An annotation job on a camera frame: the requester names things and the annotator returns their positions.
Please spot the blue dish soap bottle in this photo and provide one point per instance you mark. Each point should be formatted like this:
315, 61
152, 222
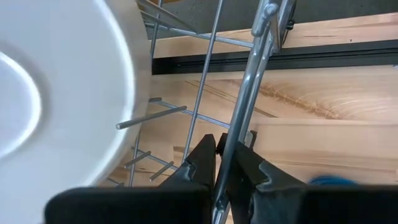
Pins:
332, 181

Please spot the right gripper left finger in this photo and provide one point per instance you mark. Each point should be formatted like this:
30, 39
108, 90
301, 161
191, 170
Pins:
140, 205

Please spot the white plate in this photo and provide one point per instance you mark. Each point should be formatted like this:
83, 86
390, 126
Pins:
77, 93

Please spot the black table frame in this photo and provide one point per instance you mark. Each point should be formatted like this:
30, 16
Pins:
311, 57

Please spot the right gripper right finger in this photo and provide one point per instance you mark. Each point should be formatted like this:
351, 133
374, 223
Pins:
295, 205

